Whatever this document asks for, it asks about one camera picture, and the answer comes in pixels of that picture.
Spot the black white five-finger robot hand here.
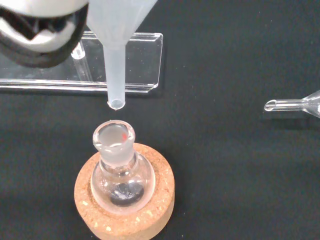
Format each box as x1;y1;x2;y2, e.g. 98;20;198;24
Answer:
0;0;90;69

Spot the clear acrylic funnel stand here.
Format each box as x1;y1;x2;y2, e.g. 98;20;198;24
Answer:
0;30;165;94

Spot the small glass round-bottom flask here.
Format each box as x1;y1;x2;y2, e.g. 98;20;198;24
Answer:
90;119;156;216

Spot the clear glass funnel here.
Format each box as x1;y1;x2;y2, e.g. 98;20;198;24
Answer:
264;89;320;120

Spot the black bench cloth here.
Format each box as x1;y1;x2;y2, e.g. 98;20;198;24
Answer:
0;0;320;240

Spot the brown cork ring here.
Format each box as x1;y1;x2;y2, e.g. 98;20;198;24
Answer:
73;142;175;240

